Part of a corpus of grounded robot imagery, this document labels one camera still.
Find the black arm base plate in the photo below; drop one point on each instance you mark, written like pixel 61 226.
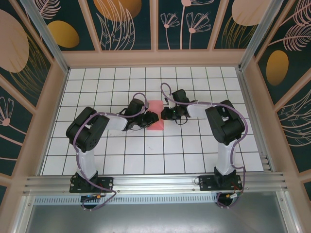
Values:
pixel 107 182
pixel 206 183

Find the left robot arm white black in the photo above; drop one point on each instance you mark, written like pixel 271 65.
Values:
pixel 85 131

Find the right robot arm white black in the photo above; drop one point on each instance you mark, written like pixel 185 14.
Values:
pixel 224 123

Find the aluminium corner post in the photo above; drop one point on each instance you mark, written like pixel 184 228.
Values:
pixel 45 34
pixel 257 34

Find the aluminium side rail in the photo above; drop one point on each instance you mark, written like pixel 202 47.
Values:
pixel 247 97

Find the aluminium front rail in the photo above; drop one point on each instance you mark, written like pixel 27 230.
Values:
pixel 155 183

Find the grey metal sheet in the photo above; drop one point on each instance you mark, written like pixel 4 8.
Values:
pixel 155 219

